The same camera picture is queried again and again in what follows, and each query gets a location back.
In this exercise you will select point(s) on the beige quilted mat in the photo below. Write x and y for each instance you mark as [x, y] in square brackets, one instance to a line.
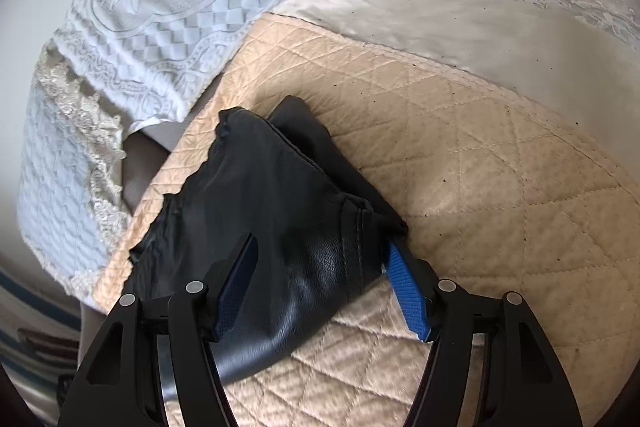
[475, 187]

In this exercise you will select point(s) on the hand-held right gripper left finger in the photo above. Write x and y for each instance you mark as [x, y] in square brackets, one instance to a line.
[235, 292]

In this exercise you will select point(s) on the black leather jacket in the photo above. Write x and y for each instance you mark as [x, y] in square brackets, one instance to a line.
[280, 217]

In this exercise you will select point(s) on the light blue quilted lace cover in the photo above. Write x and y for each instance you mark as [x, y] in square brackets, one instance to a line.
[55, 167]

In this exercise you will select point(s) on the white embossed cover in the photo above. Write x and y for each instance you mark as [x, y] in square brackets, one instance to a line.
[190, 7]

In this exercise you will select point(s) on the cream satin lace sheet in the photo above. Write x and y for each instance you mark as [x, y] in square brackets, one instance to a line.
[450, 22]

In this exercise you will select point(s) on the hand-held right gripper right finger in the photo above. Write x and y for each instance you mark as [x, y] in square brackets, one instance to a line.
[407, 292]

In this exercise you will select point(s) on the grey sofa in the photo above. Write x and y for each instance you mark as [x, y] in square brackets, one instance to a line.
[150, 157]

